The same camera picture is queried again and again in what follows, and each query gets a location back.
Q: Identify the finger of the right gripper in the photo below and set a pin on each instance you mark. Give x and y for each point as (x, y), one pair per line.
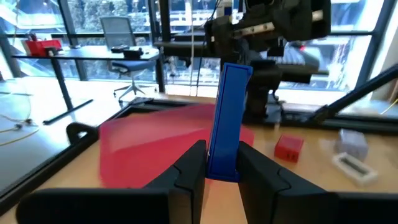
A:
(298, 28)
(219, 37)

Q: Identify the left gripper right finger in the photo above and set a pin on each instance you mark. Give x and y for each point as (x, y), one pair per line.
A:
(267, 193)

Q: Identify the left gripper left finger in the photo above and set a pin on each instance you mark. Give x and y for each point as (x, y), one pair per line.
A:
(180, 193)

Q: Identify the red wall charger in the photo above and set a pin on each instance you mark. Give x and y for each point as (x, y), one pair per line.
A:
(288, 147)

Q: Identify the white framed case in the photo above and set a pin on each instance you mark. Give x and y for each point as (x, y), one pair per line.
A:
(338, 162)

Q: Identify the blue rectangular case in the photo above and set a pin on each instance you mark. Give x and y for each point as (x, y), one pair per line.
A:
(228, 124)

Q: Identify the lavender four-port charger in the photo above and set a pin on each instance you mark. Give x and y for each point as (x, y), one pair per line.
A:
(351, 143)

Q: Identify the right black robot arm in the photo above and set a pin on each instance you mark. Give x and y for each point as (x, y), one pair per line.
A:
(264, 90)

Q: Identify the grey office chair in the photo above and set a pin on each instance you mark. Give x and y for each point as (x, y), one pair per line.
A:
(118, 29)

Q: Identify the black office desk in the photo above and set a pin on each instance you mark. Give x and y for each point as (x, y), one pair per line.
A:
(87, 53)

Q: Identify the red translucent bin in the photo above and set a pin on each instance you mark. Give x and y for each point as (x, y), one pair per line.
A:
(149, 146)

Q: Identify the black desk item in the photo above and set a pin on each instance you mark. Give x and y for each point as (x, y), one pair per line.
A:
(133, 53)
(119, 48)

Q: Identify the red toolbox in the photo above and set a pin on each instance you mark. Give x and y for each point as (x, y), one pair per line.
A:
(40, 47)

